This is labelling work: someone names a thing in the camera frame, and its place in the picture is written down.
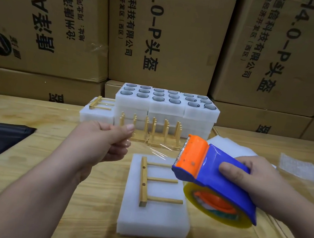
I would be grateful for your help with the stack of brown cardboard boxes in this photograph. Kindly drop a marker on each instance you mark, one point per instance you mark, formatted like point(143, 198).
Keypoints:
point(168, 32)

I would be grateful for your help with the person's right hand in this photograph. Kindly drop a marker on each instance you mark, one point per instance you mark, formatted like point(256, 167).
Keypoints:
point(252, 185)

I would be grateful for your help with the orange and blue tape dispenser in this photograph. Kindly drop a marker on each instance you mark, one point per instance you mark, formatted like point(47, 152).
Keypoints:
point(223, 184)

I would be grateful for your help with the wooden peg rack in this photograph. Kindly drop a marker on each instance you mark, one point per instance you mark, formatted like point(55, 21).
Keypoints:
point(94, 103)
point(144, 182)

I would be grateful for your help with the row of wooden peg racks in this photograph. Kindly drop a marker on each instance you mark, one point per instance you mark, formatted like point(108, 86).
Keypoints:
point(146, 126)

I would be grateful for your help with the foam package with rack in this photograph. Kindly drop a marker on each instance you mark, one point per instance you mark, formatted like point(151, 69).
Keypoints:
point(158, 218)

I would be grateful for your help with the stack of white foam trays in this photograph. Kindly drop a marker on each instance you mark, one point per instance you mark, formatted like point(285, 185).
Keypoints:
point(135, 106)

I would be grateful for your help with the clear plastic wrap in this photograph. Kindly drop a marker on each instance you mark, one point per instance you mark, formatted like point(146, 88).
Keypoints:
point(306, 170)

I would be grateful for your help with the person's left hand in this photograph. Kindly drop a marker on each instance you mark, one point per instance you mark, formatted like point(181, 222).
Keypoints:
point(93, 146)

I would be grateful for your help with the pile of white foam sheets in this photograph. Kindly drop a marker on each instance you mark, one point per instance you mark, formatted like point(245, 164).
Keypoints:
point(231, 147)

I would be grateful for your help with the person's left forearm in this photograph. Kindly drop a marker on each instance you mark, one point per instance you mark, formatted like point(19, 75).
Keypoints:
point(24, 204)

